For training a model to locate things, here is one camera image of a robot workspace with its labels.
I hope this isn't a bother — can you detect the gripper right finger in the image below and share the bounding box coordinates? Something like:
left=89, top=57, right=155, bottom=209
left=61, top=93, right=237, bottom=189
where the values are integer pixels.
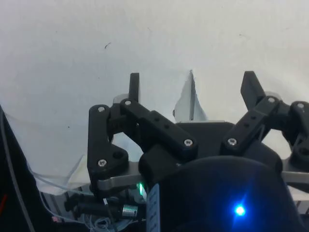
left=221, top=71, right=309, bottom=174

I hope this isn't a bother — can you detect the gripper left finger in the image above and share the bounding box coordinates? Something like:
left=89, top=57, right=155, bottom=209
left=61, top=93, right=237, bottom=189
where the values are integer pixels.
left=88, top=72, right=199, bottom=187

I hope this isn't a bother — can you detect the grey cable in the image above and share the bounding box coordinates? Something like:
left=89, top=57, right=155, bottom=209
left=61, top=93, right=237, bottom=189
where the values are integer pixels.
left=0, top=115, right=36, bottom=232

